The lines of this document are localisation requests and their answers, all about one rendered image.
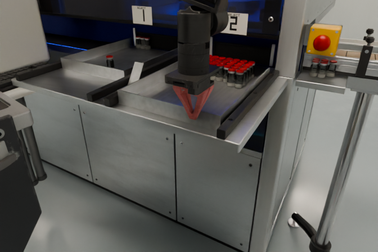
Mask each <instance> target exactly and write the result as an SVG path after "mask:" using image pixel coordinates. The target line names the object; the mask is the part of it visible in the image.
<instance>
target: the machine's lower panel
mask: <svg viewBox="0 0 378 252"><path fill-rule="evenodd" d="M315 95H316V89H310V88H304V87H298V86H295V92H294V98H293V102H292V108H291V114H290V120H289V126H288V130H287V136H286V142H285V149H284V152H283V158H282V165H281V171H280V177H279V181H278V187H277V193H276V199H275V203H274V209H273V215H272V221H271V227H270V232H269V238H268V244H269V241H270V239H271V236H272V233H273V230H274V228H275V225H276V222H277V219H278V216H279V214H280V211H281V208H282V206H283V203H284V200H285V197H286V194H287V192H288V189H289V187H290V183H291V181H292V178H293V175H294V173H295V170H296V167H297V164H298V162H299V159H300V156H301V154H302V151H303V148H304V145H305V141H306V137H307V133H308V127H309V122H310V119H311V114H312V109H313V104H314V99H315ZM24 99H25V102H26V106H27V108H29V109H30V111H31V114H32V117H33V121H34V124H33V125H32V127H33V131H34V135H35V139H36V143H37V146H38V150H39V154H40V158H41V159H43V160H45V161H47V162H49V163H52V164H54V165H56V166H58V167H60V168H62V169H65V170H67V171H69V172H72V173H74V174H76V175H78V176H80V177H82V178H85V179H87V180H89V181H91V182H94V183H95V184H97V185H100V186H102V187H104V188H106V189H108V190H110V191H113V192H115V193H117V194H120V195H122V196H124V197H126V198H128V199H130V200H133V201H135V202H137V203H139V204H141V205H143V206H146V207H148V208H150V209H152V210H154V211H156V212H158V213H161V214H163V215H165V216H167V217H169V218H172V219H174V220H177V221H178V222H181V223H183V224H185V225H187V226H189V227H191V228H194V229H196V230H198V231H200V232H202V233H204V234H206V235H209V236H211V237H213V238H215V239H217V240H219V241H222V242H224V243H226V244H229V245H231V246H233V247H235V248H237V249H239V250H242V251H244V252H249V245H250V237H251V229H252V224H253V216H254V208H255V200H256V195H257V188H258V179H259V172H260V164H261V159H262V156H263V152H259V151H255V150H251V149H249V148H245V147H243V148H242V150H241V151H240V152H239V153H237V152H233V151H230V150H226V149H223V148H220V147H217V146H213V145H210V144H207V143H203V142H200V141H196V140H194V139H190V138H187V137H183V136H180V135H177V134H174V133H170V132H166V131H164V130H160V129H157V128H153V127H149V126H147V125H143V124H140V123H136V122H134V121H130V120H127V119H123V118H120V117H117V116H113V115H110V114H107V113H104V112H100V111H97V110H94V109H90V108H87V107H84V106H80V105H77V104H74V103H71V102H67V101H64V100H60V99H58V98H54V97H50V96H47V95H45V94H41V93H37V92H35V93H32V94H29V95H27V96H24ZM176 180H177V187H176ZM268 244H267V246H268Z"/></svg>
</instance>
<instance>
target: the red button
mask: <svg viewBox="0 0 378 252"><path fill-rule="evenodd" d="M330 44H331V40H330V38H329V37H328V36H326V35H319V36H317V37H316V38H315V40H314V41H313V47H314V49H315V50H317V51H325V50H327V49H328V48H329V46H330Z"/></svg>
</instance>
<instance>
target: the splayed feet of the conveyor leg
mask: <svg viewBox="0 0 378 252"><path fill-rule="evenodd" d="M288 224H289V226H291V227H292V228H298V227H301V228H302V229H303V230H304V232H305V233H306V234H307V235H308V237H309V238H310V244H309V249H310V251H311V252H330V250H331V242H330V241H329V242H328V245H327V246H325V247H323V246H319V245H318V244H317V243H316V242H315V238H316V234H317V231H316V230H315V229H314V228H313V227H312V226H311V225H310V224H309V223H308V222H307V221H306V220H305V219H304V218H303V217H302V216H301V215H300V214H298V213H297V212H294V213H293V214H292V216H291V218H289V219H288Z"/></svg>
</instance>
